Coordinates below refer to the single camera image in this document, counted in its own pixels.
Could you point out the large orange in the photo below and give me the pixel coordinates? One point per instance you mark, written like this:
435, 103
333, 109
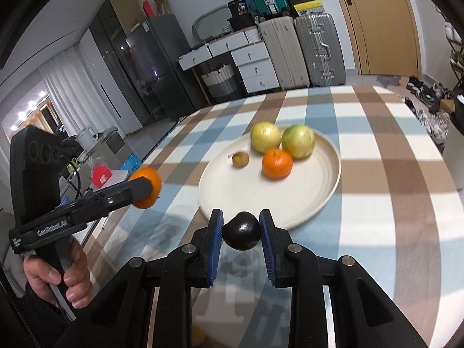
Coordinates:
277, 164

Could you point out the beige suitcase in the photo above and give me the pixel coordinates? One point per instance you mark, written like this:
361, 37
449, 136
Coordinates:
282, 52

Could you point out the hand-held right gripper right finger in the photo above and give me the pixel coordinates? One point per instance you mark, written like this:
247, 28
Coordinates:
268, 250

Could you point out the person's left hand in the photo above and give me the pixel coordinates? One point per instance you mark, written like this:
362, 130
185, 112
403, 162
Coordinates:
79, 279

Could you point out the dark purple plum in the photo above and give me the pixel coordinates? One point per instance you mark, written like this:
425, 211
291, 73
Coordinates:
242, 230

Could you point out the grey refrigerator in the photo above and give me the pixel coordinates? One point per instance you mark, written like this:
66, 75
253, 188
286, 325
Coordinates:
159, 65

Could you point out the silver suitcase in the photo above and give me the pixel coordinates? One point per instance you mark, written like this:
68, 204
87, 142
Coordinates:
319, 49

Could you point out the dark glass cabinet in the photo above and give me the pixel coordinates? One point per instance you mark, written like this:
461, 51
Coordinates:
108, 61

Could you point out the grey doormat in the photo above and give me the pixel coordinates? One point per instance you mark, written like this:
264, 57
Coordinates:
388, 79

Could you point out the white vanity desk with drawers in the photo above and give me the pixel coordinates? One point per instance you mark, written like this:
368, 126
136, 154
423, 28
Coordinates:
253, 69

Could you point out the small orange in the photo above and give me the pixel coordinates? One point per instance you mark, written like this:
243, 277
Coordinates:
154, 179

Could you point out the white kettle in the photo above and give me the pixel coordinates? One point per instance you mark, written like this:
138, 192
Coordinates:
86, 137

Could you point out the black jar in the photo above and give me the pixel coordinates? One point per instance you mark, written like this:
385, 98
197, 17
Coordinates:
238, 7

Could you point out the white top grey cabinet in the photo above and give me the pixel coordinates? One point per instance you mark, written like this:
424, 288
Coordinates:
119, 176

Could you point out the wooden door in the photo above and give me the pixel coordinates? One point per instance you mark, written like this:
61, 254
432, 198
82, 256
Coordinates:
380, 25

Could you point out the brown longan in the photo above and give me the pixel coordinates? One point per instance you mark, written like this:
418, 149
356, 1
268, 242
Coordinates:
240, 159

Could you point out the black storage box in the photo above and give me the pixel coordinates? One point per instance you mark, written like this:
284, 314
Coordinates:
242, 21

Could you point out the checkered tablecloth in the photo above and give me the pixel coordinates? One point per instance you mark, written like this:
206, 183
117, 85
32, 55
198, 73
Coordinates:
380, 188

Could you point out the woven laundry basket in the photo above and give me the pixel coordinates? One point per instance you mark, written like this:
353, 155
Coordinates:
221, 79

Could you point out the oval mirror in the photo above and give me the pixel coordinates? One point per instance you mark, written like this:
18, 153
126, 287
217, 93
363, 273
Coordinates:
212, 21

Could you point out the white curtain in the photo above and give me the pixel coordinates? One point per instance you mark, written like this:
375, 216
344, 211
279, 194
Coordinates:
72, 105

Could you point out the red gift box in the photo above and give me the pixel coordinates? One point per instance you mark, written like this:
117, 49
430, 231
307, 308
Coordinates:
101, 177

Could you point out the red flat box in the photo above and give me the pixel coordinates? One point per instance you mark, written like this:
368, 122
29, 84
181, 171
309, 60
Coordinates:
148, 8

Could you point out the wooden shoe rack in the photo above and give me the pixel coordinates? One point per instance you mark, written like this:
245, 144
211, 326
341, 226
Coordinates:
457, 54

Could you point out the large cardboard box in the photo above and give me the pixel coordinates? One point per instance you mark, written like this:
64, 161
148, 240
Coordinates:
125, 11

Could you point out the cream round plate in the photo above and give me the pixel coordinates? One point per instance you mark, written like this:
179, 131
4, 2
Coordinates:
290, 199

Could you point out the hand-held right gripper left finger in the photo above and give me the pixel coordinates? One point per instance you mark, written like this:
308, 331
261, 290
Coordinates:
214, 246

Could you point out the green guava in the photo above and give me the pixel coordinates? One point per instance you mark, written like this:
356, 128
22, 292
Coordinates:
299, 141

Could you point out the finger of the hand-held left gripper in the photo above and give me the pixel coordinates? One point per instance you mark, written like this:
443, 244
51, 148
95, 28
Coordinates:
137, 190

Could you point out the pile of dark shoes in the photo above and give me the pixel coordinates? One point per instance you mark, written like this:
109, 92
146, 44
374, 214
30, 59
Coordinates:
427, 94

